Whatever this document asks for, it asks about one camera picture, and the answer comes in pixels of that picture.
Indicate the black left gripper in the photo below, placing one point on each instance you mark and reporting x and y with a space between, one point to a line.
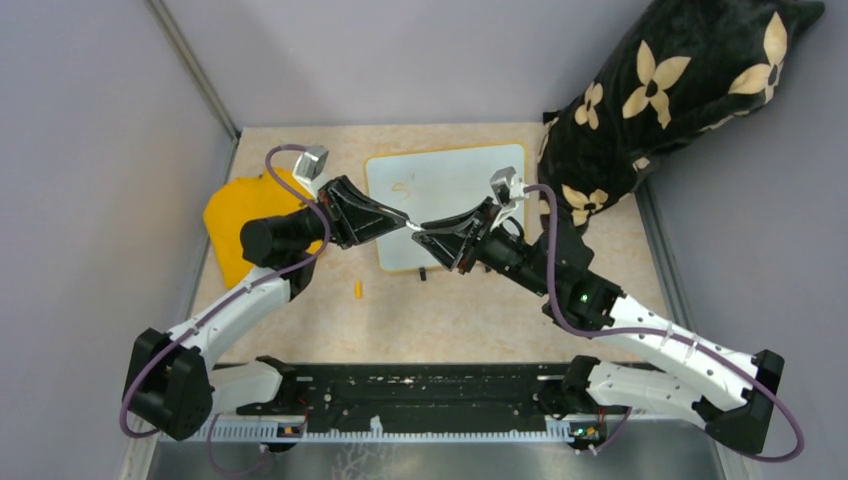
354 217

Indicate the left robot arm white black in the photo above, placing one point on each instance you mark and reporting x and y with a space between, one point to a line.
173 380

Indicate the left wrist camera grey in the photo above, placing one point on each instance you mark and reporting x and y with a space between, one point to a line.
309 169

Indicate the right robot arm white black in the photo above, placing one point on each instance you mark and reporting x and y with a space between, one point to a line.
731 395

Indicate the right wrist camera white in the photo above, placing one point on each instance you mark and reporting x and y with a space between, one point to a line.
509 190

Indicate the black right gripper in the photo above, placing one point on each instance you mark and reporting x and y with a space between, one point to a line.
449 237

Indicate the white board yellow frame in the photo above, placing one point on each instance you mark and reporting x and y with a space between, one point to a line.
435 184

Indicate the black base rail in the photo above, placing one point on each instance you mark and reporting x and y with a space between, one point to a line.
425 403

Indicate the yellow cloth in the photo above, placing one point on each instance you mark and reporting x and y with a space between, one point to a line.
241 200

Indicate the black floral pillow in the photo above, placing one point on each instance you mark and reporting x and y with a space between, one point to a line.
683 69

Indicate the white marker pen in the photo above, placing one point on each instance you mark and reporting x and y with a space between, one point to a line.
414 226

